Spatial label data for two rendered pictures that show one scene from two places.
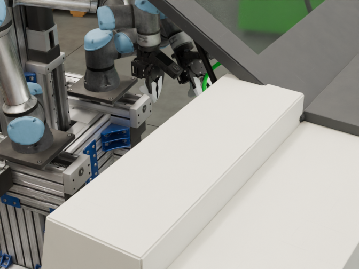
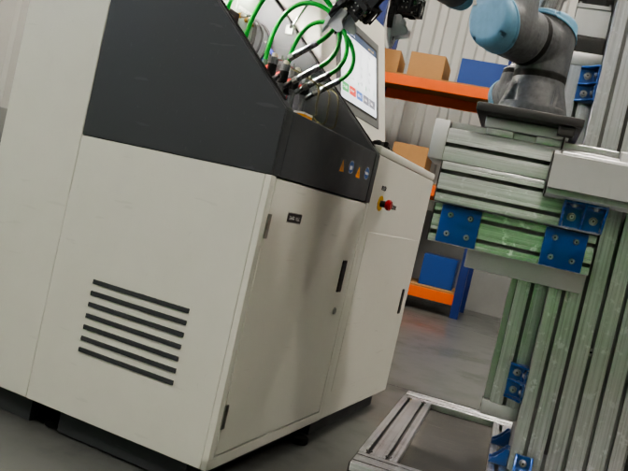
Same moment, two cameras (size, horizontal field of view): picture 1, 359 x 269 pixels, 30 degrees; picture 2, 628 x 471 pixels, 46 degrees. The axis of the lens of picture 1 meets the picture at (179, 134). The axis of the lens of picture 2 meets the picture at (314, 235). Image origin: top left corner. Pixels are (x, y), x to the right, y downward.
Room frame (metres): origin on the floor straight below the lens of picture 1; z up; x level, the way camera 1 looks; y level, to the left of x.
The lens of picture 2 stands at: (4.06, -0.36, 0.74)
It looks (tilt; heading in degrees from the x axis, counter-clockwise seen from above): 2 degrees down; 170
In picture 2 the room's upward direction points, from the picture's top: 13 degrees clockwise
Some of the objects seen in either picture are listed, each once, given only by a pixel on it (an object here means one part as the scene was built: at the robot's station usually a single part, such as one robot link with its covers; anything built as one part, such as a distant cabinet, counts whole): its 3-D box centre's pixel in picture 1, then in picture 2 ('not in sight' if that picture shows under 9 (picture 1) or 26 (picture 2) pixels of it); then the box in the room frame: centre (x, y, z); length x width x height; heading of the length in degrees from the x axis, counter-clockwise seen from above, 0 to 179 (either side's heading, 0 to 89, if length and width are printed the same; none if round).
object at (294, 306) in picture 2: not in sight; (299, 312); (2.06, -0.02, 0.44); 0.65 x 0.02 x 0.68; 147
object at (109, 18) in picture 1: (115, 15); not in sight; (1.99, 0.20, 1.54); 0.11 x 0.11 x 0.08; 10
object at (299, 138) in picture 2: not in sight; (327, 162); (2.05, -0.03, 0.87); 0.62 x 0.04 x 0.16; 147
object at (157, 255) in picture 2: not in sight; (209, 303); (1.90, -0.26, 0.39); 0.70 x 0.58 x 0.79; 147
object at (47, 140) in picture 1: (31, 130); not in sight; (2.05, 0.53, 1.09); 0.15 x 0.15 x 0.10
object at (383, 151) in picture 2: not in sight; (382, 160); (1.41, 0.27, 0.96); 0.70 x 0.22 x 0.03; 147
